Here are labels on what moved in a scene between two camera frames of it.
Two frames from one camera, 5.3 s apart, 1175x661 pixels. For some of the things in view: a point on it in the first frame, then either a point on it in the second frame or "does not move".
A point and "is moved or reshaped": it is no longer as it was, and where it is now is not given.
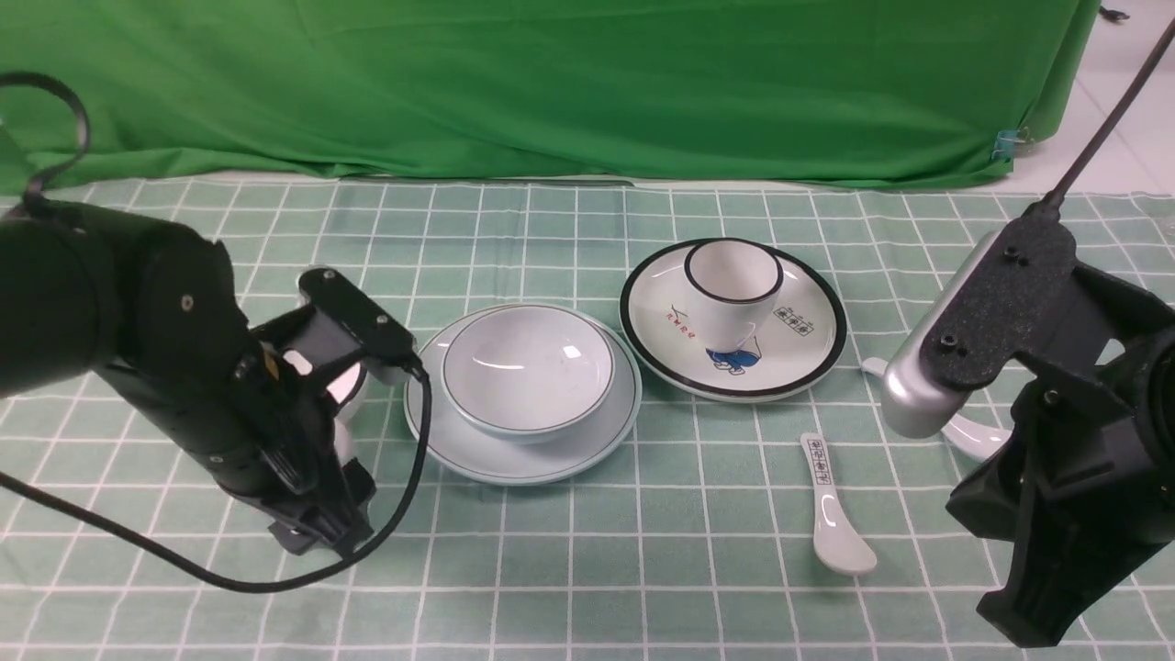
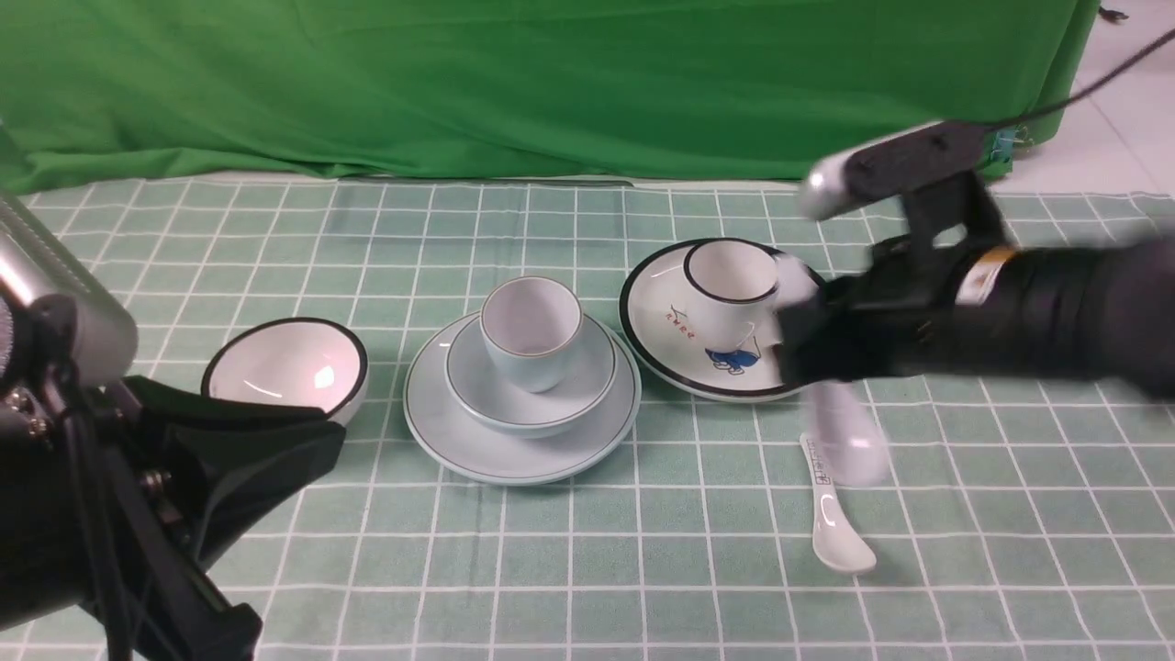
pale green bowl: x=528 y=375 does not move
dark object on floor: x=1113 y=16 does not move
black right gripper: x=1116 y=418 -> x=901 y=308
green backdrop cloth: x=761 y=93 does not move
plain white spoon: x=977 y=439 -> x=853 y=441
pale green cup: x=343 y=439 is moved or reshaped
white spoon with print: x=837 y=540 does not move
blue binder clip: x=1004 y=144 does not move
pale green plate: x=455 y=446 does not move
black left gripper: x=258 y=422 -> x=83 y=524
